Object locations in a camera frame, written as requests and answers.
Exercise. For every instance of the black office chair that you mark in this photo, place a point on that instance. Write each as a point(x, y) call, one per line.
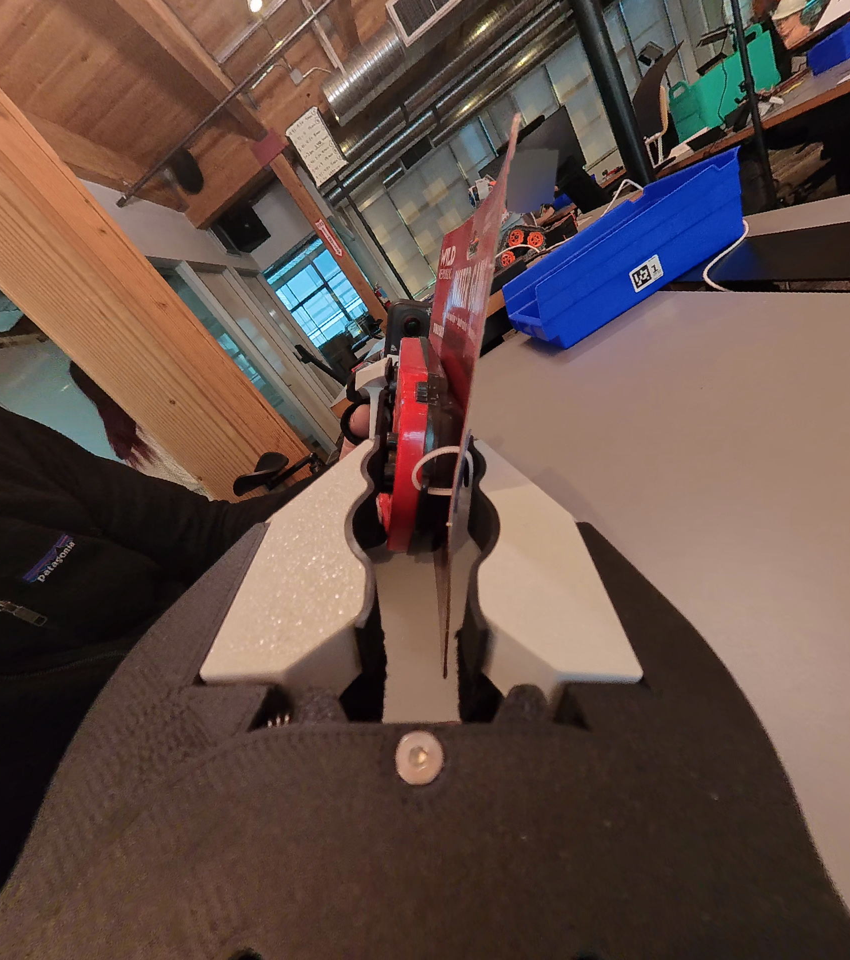
point(271, 466)

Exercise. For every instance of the green plastic container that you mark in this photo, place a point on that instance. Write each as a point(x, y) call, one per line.
point(725, 90)

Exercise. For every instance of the black wall speaker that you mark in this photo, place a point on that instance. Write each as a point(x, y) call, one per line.
point(243, 227)

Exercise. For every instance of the blue plastic bin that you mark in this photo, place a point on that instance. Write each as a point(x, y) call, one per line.
point(620, 255)

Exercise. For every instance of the red carded toy package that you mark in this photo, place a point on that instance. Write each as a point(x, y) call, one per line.
point(470, 315)

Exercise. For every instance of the black pole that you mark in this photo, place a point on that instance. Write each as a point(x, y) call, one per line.
point(609, 82)

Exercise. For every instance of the wooden post with red bracket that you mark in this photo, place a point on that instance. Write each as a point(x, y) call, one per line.
point(320, 225)

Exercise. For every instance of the white paper sign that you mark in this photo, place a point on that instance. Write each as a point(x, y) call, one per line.
point(316, 146)

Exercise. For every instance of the silver corrugated air duct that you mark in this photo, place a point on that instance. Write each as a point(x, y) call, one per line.
point(361, 75)

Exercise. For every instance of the white ceiling vent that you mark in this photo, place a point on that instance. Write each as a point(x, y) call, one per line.
point(425, 15)

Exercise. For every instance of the large wooden beam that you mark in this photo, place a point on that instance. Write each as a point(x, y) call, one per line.
point(95, 285)

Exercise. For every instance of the orange-wheeled toy robot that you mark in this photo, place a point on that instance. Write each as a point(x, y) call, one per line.
point(522, 238)

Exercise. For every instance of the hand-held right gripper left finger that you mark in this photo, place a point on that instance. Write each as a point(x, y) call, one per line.
point(297, 592)

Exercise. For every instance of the person's black jacket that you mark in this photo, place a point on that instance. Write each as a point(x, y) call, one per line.
point(35, 637)

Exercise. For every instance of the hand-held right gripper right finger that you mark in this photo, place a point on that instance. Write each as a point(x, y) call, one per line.
point(552, 600)

